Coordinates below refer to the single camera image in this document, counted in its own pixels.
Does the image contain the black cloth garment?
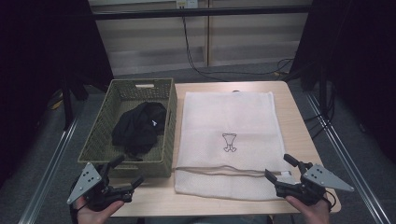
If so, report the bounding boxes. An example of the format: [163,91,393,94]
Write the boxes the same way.
[111,101,168,157]

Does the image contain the right hand-held gripper cable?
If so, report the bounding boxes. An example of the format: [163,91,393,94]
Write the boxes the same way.
[323,189,338,211]

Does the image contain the black wall cable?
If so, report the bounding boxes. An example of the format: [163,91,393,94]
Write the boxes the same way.
[181,15,295,82]

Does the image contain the metal floor rail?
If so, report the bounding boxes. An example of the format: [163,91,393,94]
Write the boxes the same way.
[304,91,391,224]
[18,116,80,224]

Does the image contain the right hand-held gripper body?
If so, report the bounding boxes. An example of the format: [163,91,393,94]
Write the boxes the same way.
[275,162,355,206]

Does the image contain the white wall outlet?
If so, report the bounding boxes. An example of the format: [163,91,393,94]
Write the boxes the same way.
[176,0,199,9]

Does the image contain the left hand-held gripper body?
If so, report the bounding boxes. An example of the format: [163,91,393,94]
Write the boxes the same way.
[66,161,134,213]

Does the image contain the person's lap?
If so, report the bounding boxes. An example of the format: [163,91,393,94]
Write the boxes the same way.
[136,215,275,224]

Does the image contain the white mesh laundry bag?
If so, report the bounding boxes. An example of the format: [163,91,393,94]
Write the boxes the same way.
[174,91,297,202]

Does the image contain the black stand leg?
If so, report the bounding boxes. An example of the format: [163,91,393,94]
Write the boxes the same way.
[60,76,76,131]

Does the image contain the green woven basket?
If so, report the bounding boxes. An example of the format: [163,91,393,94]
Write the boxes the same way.
[78,77,178,179]

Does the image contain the black floor cables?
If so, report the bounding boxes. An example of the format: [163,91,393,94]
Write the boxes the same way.
[303,83,337,139]

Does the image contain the black horizontal bar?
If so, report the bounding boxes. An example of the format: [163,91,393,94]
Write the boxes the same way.
[90,5,313,21]

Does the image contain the person's right hand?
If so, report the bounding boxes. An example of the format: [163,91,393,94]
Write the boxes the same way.
[285,195,332,224]

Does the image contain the dark curtain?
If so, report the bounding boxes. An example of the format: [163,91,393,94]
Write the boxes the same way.
[288,0,396,164]
[0,0,115,188]

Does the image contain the person's left hand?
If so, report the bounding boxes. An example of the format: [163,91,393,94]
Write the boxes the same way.
[74,195,125,224]

